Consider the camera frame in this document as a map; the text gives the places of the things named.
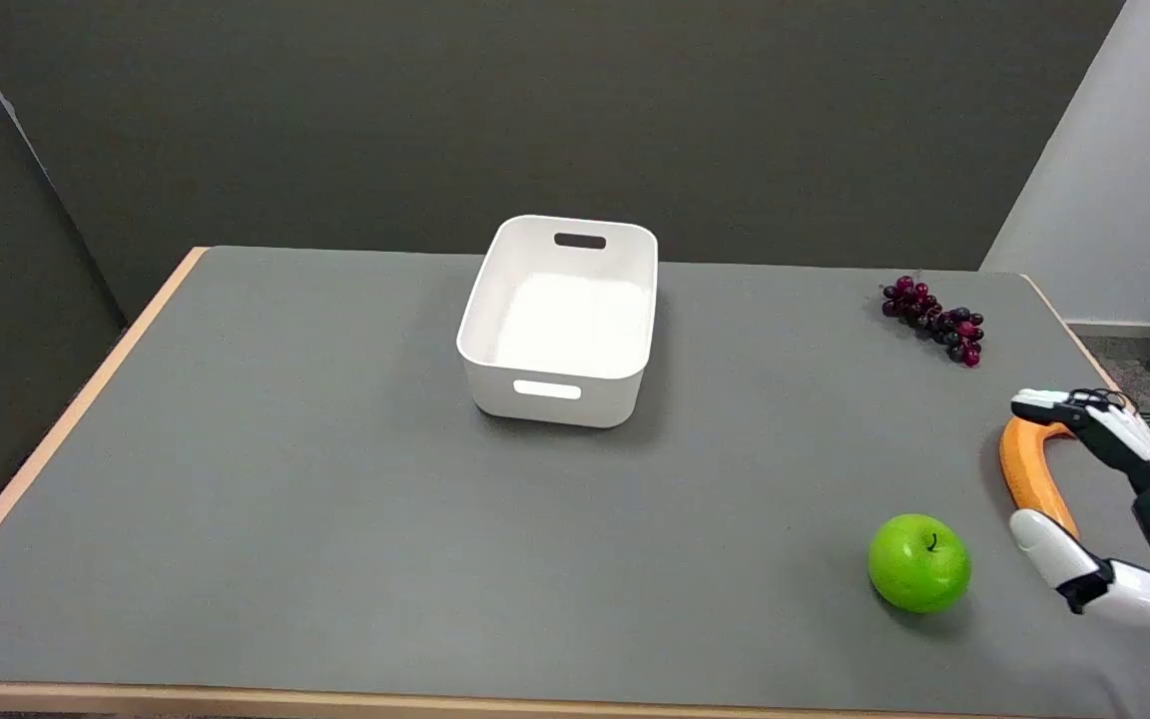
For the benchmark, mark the green apple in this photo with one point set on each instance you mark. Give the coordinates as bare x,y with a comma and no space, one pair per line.
918,562

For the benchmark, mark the white plastic storage bin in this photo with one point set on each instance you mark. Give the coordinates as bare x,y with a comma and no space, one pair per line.
560,320

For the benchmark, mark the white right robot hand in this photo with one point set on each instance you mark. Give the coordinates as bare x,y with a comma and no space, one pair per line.
1149,489

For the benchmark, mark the dark purple grape bunch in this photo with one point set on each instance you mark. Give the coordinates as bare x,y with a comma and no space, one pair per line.
937,320

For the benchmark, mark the orange banana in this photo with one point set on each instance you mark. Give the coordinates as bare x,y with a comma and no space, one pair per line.
1026,477

